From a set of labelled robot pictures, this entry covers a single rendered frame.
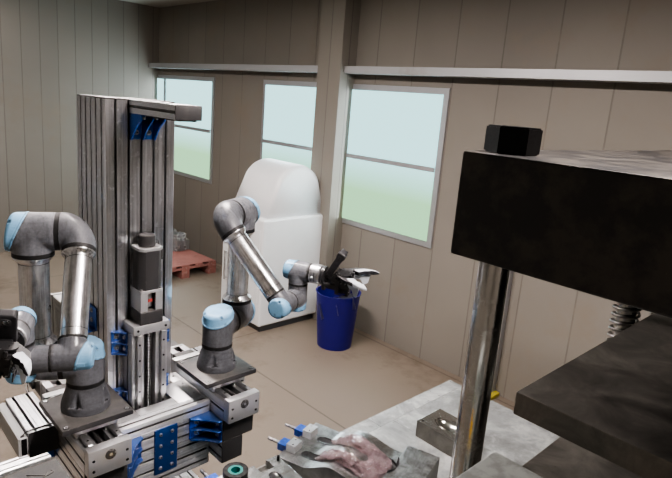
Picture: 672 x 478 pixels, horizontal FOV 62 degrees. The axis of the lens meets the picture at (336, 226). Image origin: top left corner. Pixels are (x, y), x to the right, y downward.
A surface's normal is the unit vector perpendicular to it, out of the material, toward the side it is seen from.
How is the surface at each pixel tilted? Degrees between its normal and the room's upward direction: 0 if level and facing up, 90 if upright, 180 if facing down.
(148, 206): 90
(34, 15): 90
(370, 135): 90
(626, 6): 90
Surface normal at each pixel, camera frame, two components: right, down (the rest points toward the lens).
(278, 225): 0.68, 0.21
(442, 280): -0.72, 0.09
